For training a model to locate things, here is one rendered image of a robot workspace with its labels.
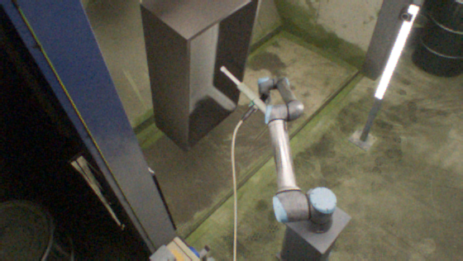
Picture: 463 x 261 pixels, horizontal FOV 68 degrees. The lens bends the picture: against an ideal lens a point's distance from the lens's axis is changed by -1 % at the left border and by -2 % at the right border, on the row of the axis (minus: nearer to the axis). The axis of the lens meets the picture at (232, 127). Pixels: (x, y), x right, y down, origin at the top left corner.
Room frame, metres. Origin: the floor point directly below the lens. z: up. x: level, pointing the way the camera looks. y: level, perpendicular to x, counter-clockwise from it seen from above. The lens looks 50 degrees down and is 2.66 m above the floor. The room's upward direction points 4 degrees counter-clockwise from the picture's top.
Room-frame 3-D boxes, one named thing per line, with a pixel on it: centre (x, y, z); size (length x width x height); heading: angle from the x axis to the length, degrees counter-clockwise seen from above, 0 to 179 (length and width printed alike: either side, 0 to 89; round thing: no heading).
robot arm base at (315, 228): (0.90, -0.48, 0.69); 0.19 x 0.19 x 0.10
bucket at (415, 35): (3.41, -2.20, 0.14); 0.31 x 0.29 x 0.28; 133
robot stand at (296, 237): (0.90, -0.48, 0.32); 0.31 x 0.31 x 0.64; 43
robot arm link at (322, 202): (0.90, -0.47, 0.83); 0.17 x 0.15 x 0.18; 92
